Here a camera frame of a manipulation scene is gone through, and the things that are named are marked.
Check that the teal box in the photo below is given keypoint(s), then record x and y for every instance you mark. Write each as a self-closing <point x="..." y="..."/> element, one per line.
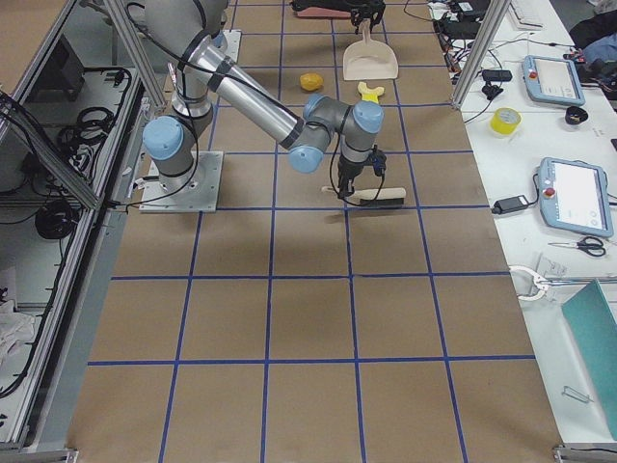
<point x="594" y="328"/>

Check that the far teach pendant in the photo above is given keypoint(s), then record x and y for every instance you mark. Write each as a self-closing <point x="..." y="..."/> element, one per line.
<point x="552" y="81"/>

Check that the pink bin with black bag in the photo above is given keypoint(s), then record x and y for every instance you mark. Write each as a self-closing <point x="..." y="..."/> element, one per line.
<point x="320" y="9"/>

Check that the yellow lemon-shaped toy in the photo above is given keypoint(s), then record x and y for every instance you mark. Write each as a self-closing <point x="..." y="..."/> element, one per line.
<point x="311" y="81"/>

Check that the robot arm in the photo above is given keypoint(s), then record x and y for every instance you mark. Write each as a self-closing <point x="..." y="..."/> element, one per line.
<point x="187" y="31"/>

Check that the aluminium frame post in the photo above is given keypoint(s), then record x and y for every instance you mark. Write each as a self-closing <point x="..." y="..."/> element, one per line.
<point x="487" y="31"/>

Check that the white clamp tool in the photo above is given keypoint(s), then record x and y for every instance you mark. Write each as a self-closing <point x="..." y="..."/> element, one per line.
<point x="532" y="286"/>

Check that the near teach pendant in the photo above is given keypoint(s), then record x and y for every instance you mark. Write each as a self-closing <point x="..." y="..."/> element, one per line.
<point x="573" y="197"/>

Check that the black scissors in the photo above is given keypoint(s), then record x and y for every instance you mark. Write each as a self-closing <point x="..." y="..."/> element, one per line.
<point x="589" y="245"/>

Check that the beige plastic dustpan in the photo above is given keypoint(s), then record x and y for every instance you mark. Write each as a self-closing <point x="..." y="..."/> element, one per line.
<point x="368" y="59"/>

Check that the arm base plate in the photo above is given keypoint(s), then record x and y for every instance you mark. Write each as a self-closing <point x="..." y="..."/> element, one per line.
<point x="195" y="191"/>

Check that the yellow tape roll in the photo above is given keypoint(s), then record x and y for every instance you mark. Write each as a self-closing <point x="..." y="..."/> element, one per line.
<point x="505" y="121"/>

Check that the black power adapter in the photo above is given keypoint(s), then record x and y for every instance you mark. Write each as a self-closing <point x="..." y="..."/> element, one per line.
<point x="510" y="205"/>

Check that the pale banana peel toy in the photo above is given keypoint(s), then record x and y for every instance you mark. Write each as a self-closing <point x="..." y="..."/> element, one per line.
<point x="363" y="88"/>

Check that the yellow sponge piece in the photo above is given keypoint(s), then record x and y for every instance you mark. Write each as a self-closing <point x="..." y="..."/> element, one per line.
<point x="371" y="97"/>

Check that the teach pendant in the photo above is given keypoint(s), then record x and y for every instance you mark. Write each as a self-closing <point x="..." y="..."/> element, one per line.
<point x="552" y="81"/>
<point x="573" y="197"/>

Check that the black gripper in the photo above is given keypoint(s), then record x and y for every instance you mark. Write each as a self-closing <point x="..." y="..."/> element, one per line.
<point x="346" y="171"/>
<point x="364" y="8"/>

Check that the white hand brush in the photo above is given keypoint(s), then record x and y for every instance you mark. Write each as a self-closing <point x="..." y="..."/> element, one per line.
<point x="377" y="197"/>

